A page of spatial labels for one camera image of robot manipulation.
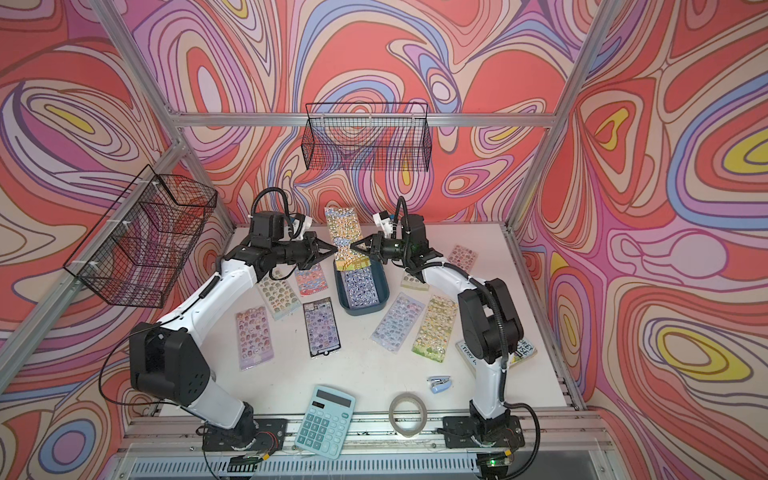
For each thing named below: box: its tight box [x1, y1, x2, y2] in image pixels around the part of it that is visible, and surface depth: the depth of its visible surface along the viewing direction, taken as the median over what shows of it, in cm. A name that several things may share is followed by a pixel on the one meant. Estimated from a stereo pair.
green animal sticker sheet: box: [412, 294, 458, 363], surface depth 93 cm
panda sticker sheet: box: [324, 207, 371, 271], surface depth 86 cm
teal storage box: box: [333, 258, 390, 316], surface depth 97 cm
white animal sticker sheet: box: [400, 272, 430, 291], surface depth 103 cm
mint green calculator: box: [294, 385, 356, 460], surface depth 75 cm
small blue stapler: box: [426, 376, 452, 394], surface depth 82 cm
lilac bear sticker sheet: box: [236, 306, 274, 371], surface depth 91 cm
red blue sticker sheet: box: [294, 264, 329, 297], surface depth 103 cm
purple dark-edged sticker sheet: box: [303, 297, 342, 358], surface depth 95 cm
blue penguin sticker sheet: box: [340, 266, 380, 310], surface depth 101 cm
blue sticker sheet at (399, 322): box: [370, 292, 426, 354], surface depth 95 cm
